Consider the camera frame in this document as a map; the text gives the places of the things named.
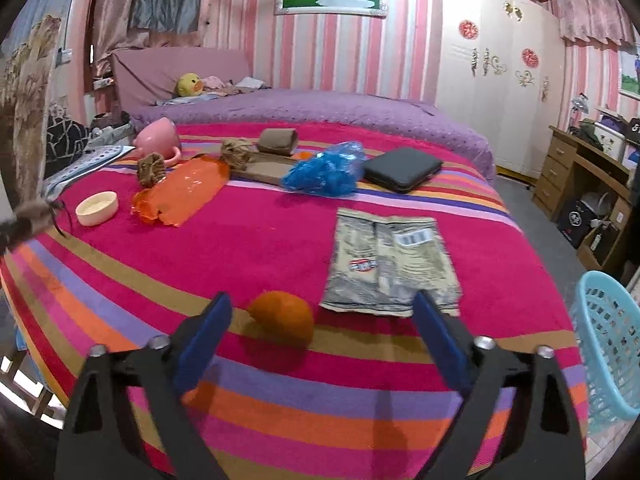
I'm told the black rectangular case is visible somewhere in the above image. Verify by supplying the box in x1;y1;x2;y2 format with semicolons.
362;148;444;194

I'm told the striped pink blanket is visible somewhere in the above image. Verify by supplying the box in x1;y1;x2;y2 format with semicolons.
1;124;587;479

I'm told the floral beige curtain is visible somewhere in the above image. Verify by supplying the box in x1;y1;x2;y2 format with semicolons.
1;14;61;254

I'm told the white wardrobe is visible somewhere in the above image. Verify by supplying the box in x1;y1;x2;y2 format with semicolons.
436;0;564;178

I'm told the blue crumpled plastic bag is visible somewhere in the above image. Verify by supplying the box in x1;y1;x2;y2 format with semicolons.
281;141;368;198

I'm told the purple bedspread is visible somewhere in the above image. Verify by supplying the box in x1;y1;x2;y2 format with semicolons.
128;89;497;182

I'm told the wooden desk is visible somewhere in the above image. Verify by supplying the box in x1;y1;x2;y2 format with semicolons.
533;127;631;275

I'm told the flat brown cardboard piece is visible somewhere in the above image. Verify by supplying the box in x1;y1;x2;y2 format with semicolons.
231;152;299;186

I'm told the orange fruit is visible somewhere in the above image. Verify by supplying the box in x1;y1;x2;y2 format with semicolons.
247;290;314;347

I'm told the black box under desk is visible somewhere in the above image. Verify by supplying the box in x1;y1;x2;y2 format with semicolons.
556;200;597;248

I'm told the pink headboard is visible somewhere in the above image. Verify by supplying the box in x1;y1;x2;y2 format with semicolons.
110;47;252;113

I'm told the yellow duck plush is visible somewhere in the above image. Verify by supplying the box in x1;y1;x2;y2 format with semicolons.
175;73;204;98

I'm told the pink cup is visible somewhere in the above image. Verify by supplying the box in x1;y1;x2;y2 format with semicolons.
132;117;182;167

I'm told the cream round bowl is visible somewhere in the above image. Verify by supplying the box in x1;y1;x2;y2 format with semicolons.
75;191;119;226

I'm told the crumpled brown paper ball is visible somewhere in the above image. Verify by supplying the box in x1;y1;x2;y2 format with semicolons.
220;138;254;171

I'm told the light blue plastic basket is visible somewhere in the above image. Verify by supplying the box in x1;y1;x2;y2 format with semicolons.
570;271;640;432

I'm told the pink window valance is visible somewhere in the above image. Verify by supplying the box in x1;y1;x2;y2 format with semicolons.
558;0;637;47

